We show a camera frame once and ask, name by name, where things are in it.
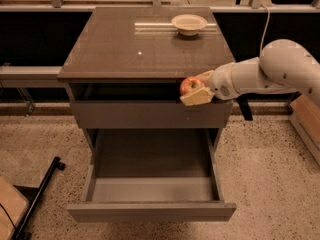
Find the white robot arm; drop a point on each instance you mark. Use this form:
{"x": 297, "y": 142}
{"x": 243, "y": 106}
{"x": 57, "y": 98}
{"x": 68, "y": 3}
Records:
{"x": 283, "y": 66}

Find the black metal stand bar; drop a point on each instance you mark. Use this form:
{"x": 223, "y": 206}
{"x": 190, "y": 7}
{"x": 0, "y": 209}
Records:
{"x": 34, "y": 195}

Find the brown board lower left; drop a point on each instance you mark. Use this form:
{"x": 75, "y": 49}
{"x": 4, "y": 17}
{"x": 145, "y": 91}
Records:
{"x": 13, "y": 206}

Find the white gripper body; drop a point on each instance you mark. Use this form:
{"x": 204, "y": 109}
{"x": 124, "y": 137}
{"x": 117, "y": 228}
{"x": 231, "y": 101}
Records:
{"x": 220, "y": 81}

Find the red apple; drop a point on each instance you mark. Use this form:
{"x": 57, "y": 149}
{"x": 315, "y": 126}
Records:
{"x": 189, "y": 84}

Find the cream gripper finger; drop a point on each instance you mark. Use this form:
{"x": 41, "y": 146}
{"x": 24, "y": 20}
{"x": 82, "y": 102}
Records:
{"x": 206, "y": 75}
{"x": 202, "y": 95}

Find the grey metal railing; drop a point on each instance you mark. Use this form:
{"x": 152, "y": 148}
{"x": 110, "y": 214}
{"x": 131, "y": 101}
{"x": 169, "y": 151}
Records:
{"x": 30, "y": 76}

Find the cardboard box on right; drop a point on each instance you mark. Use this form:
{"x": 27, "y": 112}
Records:
{"x": 306, "y": 120}

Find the open grey middle drawer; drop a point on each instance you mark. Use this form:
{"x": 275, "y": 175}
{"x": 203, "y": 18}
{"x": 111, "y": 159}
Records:
{"x": 153, "y": 175}

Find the white ceramic bowl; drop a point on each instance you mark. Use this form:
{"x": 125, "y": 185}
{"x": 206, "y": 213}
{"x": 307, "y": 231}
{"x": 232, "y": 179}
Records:
{"x": 189, "y": 24}

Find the grey drawer cabinet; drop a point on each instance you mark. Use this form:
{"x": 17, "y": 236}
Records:
{"x": 136, "y": 55}

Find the closed grey top drawer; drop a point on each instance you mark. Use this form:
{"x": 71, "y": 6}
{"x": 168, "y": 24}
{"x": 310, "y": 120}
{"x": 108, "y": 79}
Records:
{"x": 149, "y": 115}

